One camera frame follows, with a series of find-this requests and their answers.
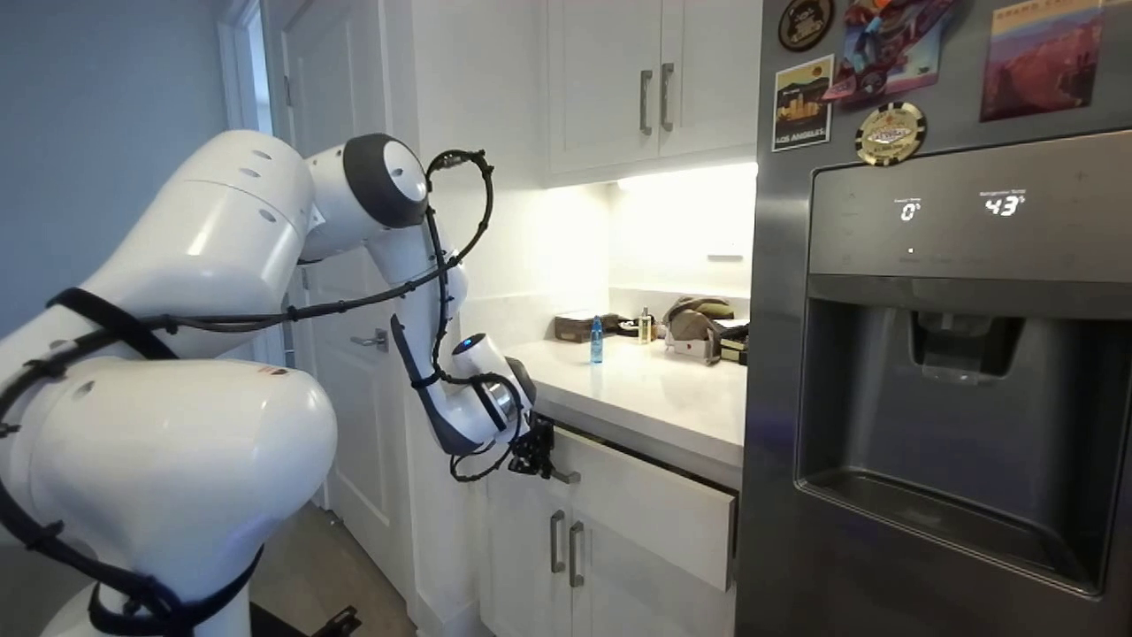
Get stainless steel refrigerator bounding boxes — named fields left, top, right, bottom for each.
left=735, top=0, right=1132, bottom=637

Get white room door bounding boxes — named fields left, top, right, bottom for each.
left=276, top=0, right=407, bottom=590

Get small amber bottle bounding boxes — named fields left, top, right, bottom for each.
left=637, top=307, right=653, bottom=343

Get upper right cabinet door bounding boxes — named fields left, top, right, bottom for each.
left=657, top=0, right=759, bottom=164

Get right lower cabinet door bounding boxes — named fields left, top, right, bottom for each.
left=566, top=513, right=735, bottom=637

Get upper left cabinet door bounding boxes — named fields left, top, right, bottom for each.
left=543, top=0, right=660, bottom=179

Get left lower cabinet door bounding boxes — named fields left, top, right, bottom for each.
left=482, top=474, right=571, bottom=637

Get metal drawer handle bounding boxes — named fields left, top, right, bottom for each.
left=549, top=466, right=580, bottom=486

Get red landscape photo magnet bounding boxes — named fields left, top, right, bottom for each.
left=979, top=0, right=1104, bottom=120

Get blue water bottle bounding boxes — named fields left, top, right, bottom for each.
left=591, top=316, right=604, bottom=363

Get colourful picture magnet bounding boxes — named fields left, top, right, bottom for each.
left=824, top=0, right=955, bottom=111

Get brown organizer with clutter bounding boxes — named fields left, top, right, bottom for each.
left=660, top=296, right=751, bottom=363

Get cabinet door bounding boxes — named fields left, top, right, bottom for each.
left=657, top=0, right=759, bottom=164
left=482, top=474, right=571, bottom=637
left=543, top=0, right=660, bottom=179
left=566, top=513, right=735, bottom=637

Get poker chip magnet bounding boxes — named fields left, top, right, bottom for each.
left=857, top=103, right=927, bottom=168

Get white cabinet drawer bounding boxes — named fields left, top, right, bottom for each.
left=541, top=427, right=735, bottom=590

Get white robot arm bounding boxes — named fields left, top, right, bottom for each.
left=0, top=130, right=552, bottom=637

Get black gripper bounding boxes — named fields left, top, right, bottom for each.
left=508, top=419, right=556, bottom=477

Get yellow black square magnet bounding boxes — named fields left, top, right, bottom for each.
left=771, top=52, right=834, bottom=153

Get round dark fridge magnet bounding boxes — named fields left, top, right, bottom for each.
left=779, top=0, right=834, bottom=52

